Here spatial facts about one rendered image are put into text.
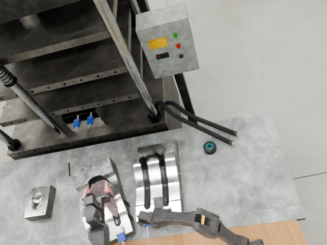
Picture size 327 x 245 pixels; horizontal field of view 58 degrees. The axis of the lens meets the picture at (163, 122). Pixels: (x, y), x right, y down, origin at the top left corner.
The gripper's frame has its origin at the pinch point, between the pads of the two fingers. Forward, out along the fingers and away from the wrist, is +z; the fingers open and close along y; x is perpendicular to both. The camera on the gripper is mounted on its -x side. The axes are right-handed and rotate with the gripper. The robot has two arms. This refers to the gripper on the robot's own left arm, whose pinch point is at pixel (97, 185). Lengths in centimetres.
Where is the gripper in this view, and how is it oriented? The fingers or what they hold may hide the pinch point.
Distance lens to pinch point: 154.8
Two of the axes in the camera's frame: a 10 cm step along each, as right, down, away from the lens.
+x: 2.6, 5.8, 7.8
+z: -1.8, -7.6, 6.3
